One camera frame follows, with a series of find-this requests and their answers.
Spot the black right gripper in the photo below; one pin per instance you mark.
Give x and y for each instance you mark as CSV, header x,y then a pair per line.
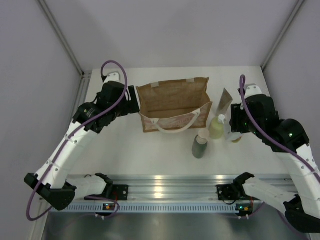
x,y
237,112

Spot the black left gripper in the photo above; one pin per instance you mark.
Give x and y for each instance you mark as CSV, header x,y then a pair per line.
x,y
130,106

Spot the red capped oil bottle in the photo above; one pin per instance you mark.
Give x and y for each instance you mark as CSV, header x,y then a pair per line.
x,y
236,140

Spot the pale yellow pump bottle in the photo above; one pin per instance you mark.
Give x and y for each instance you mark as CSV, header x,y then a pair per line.
x,y
216,127

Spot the brown jute canvas bag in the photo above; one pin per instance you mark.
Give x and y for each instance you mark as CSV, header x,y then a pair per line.
x,y
173,106

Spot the green bottle beige cap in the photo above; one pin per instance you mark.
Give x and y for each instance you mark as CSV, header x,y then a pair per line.
x,y
200,143

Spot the white box dark cap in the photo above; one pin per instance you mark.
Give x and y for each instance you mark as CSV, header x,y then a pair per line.
x,y
228,134

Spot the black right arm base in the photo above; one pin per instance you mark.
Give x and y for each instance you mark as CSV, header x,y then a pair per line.
x,y
231,192

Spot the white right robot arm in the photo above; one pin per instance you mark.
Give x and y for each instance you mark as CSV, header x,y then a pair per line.
x,y
288,141

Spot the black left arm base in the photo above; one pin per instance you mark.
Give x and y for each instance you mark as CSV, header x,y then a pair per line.
x,y
117,192

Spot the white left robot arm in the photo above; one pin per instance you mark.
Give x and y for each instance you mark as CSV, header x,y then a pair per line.
x,y
51,181

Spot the aluminium frame rail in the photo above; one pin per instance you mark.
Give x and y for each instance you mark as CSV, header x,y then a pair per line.
x,y
141,188

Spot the grey slotted cable duct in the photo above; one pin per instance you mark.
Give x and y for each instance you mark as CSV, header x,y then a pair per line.
x,y
126,207

